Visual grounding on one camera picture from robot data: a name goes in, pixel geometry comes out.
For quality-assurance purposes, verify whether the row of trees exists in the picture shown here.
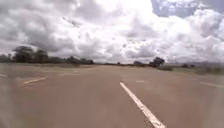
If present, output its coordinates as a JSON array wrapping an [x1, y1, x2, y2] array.
[[0, 45, 95, 66]]

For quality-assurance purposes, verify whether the white dashed centre line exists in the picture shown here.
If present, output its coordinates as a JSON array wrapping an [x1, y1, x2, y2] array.
[[119, 79, 167, 128]]

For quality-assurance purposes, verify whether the row of dark bushes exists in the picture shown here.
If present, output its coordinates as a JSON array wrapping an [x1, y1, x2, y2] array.
[[132, 56, 198, 72]]

